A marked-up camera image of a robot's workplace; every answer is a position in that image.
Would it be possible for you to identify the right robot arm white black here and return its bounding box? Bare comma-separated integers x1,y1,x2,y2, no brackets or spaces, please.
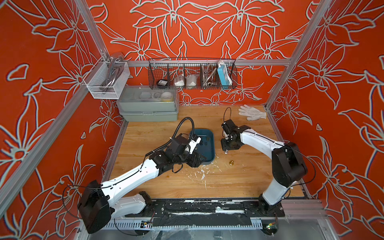
221,120,308,216

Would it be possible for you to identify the black wire wall basket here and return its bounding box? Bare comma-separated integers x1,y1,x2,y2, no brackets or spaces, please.
148,58,238,90

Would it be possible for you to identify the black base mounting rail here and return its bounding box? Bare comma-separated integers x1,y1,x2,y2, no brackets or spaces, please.
125,198,286,227

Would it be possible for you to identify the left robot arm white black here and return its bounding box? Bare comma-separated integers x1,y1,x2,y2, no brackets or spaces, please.
78,117,206,234

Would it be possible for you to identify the clear plastic wall bin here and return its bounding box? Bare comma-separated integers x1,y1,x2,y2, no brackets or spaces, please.
84,53,130,100

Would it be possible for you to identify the white work glove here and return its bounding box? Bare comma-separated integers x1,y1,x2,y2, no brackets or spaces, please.
238,105,267,121

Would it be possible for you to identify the grey lidded storage container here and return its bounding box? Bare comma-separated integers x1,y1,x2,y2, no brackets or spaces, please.
117,86,180,122

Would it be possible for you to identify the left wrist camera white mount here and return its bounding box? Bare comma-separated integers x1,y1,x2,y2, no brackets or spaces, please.
189,136,201,155

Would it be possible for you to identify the teal plastic storage box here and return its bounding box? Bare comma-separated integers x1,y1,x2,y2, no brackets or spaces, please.
195,129,216,165

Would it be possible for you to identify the light blue box in basket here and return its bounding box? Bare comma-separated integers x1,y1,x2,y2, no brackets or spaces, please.
217,61,233,88

